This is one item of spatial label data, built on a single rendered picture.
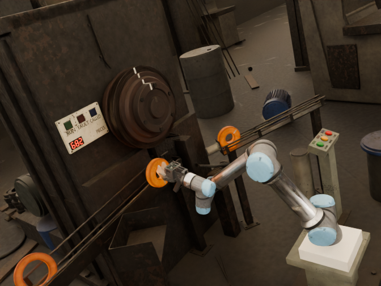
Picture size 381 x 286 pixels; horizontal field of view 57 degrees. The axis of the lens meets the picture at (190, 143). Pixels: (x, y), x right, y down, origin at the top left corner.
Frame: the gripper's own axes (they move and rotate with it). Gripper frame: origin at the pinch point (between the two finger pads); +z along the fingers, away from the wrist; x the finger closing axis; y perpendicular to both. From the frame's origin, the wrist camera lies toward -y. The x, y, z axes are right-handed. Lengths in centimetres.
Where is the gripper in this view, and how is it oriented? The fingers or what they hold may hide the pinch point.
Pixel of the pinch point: (157, 169)
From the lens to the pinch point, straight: 187.6
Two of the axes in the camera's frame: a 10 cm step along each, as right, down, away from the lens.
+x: -6.0, 4.8, -6.4
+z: -8.0, -2.8, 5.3
